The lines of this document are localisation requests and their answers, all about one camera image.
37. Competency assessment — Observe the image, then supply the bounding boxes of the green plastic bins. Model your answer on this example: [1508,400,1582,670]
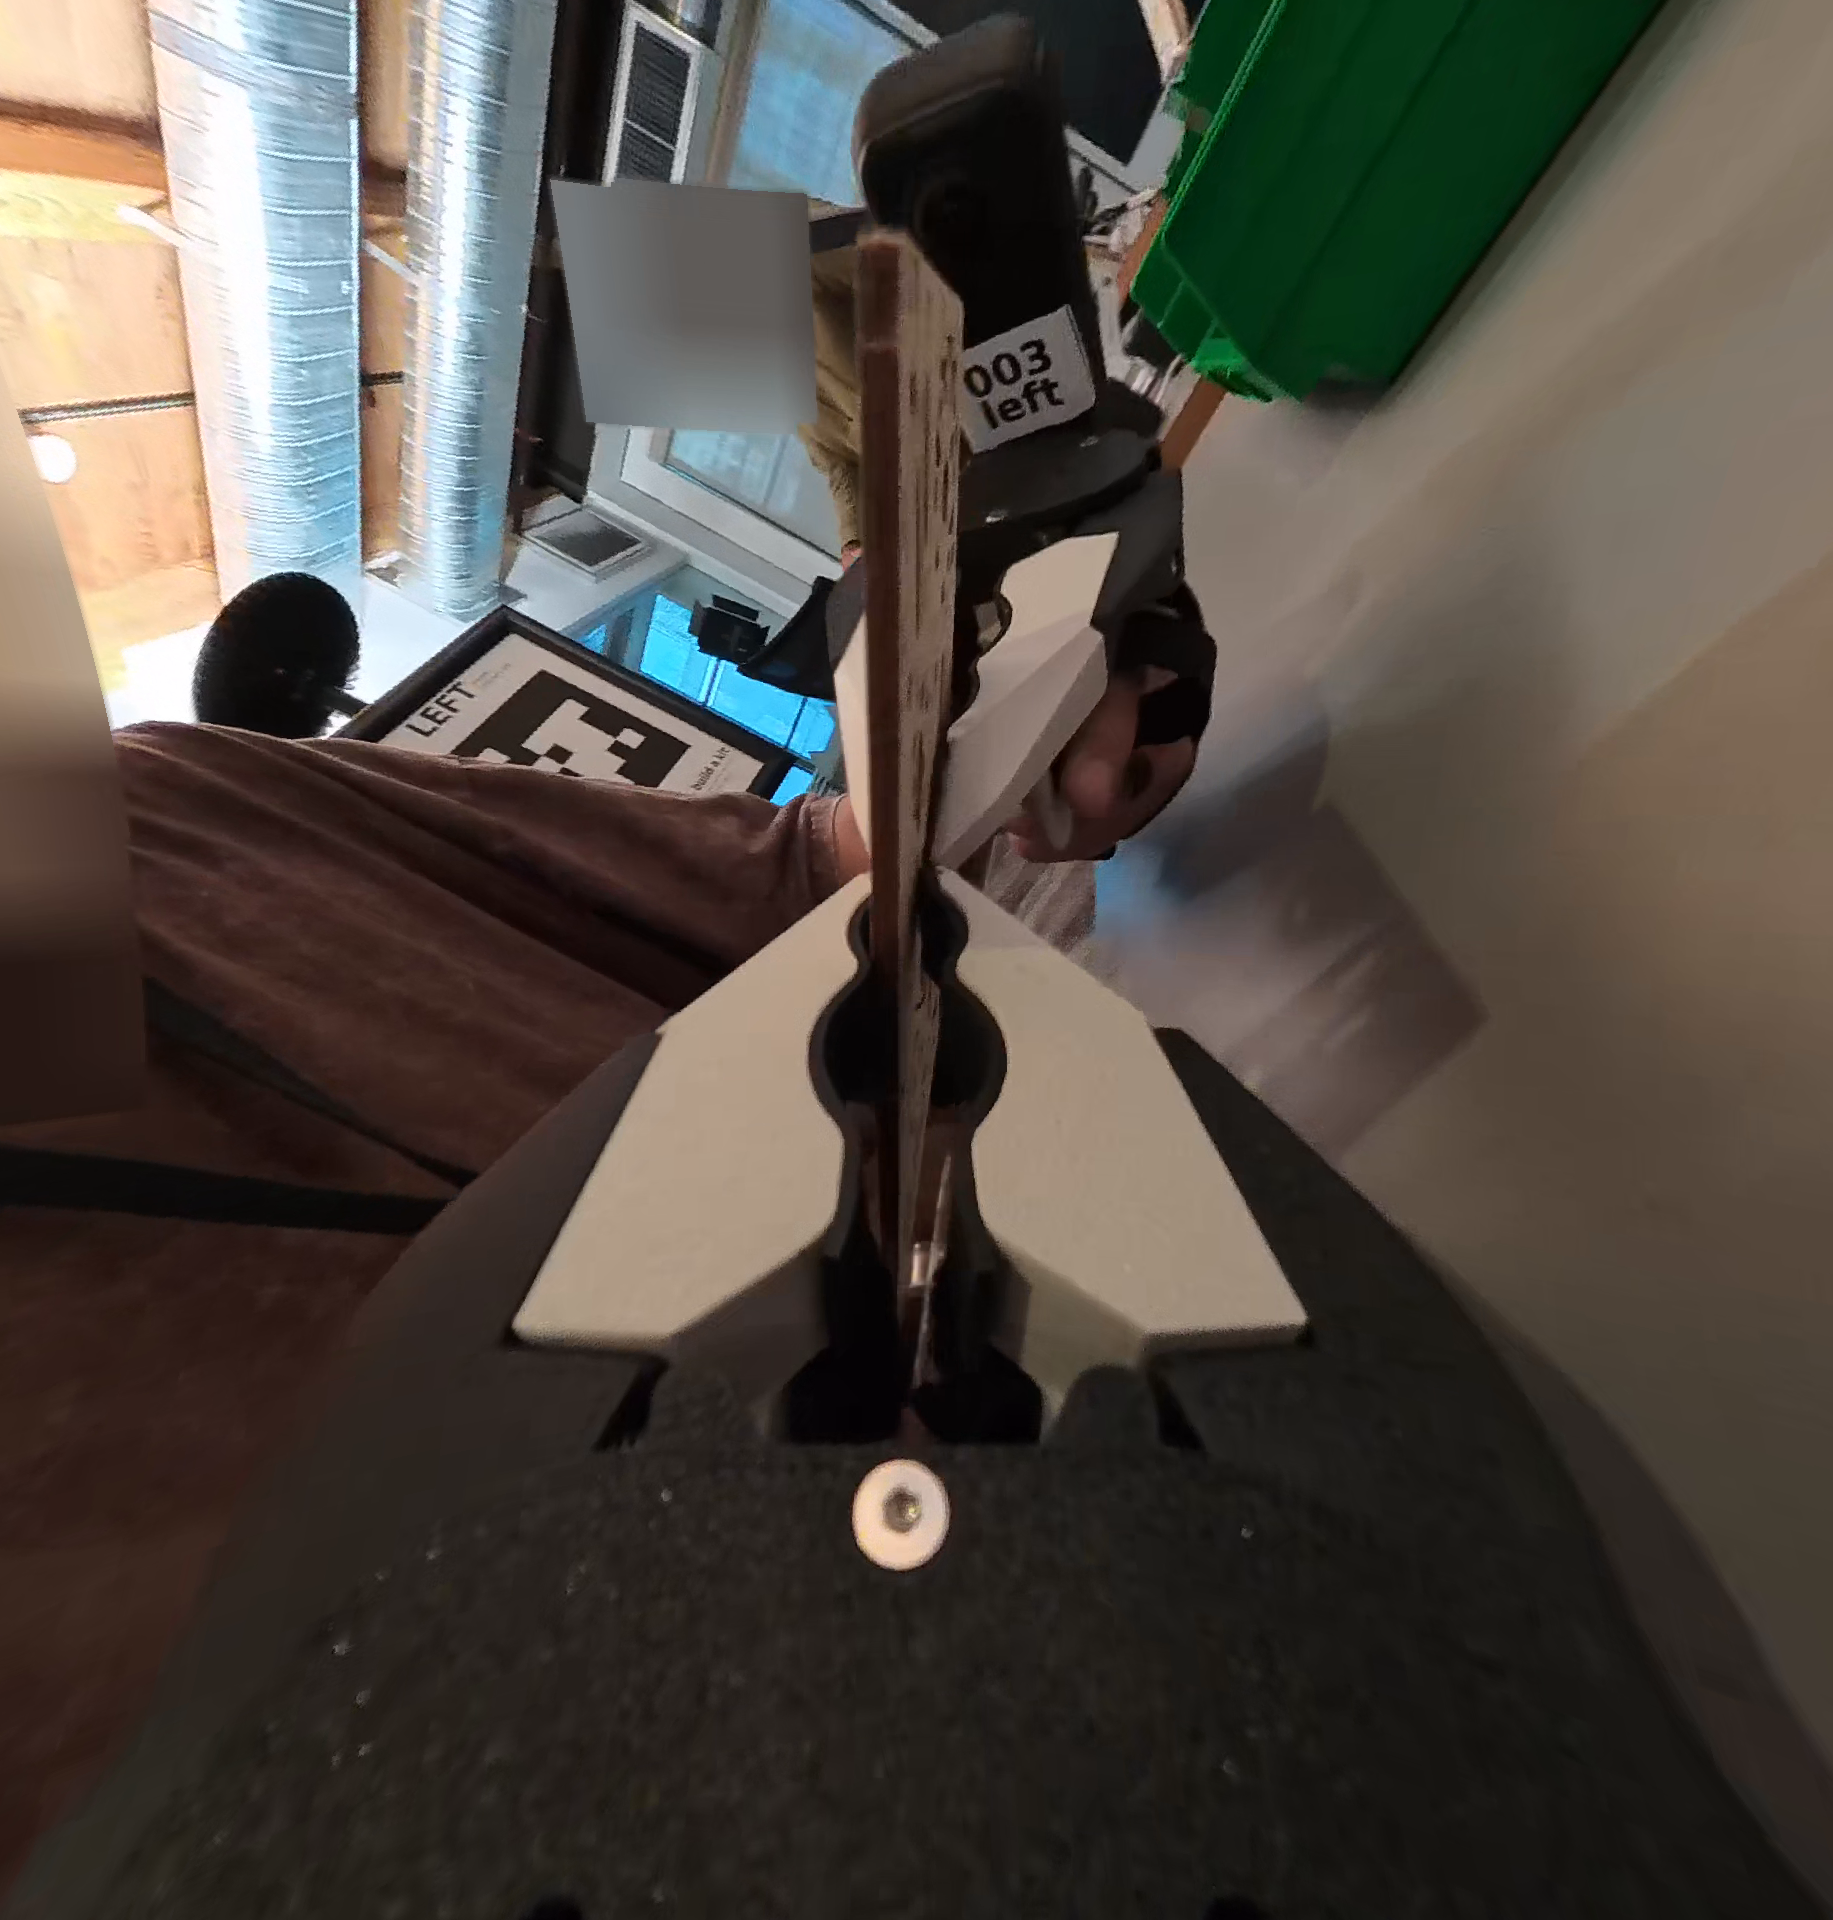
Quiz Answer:
[1129,0,1669,405]

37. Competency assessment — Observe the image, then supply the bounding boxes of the white wall vent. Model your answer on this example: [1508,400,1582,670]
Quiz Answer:
[605,6,707,188]

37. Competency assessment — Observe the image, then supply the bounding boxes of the framed black white marker sign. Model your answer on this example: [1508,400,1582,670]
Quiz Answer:
[338,603,802,807]

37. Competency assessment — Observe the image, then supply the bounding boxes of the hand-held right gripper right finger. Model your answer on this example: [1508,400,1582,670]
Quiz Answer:
[938,882,1307,1422]

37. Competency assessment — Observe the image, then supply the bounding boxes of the black round stool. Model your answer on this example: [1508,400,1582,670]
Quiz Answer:
[193,571,366,737]

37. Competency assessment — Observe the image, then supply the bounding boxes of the person's left forearm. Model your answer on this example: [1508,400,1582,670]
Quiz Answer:
[114,719,864,1202]

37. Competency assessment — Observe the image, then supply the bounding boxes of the silver spiral air duct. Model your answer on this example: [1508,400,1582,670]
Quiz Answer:
[399,0,557,616]
[147,0,370,602]

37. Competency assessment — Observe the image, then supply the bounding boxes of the laser-cut wooden model sheet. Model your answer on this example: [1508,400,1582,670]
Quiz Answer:
[853,230,966,1277]

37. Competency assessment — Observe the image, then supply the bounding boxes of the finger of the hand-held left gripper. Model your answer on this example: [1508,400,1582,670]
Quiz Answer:
[934,531,1124,874]
[830,586,871,804]

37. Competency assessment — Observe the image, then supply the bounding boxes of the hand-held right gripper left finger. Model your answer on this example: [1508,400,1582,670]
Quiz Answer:
[513,874,879,1428]

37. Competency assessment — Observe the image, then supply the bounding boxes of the person's left hand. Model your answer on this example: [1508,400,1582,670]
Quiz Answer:
[1002,660,1202,867]

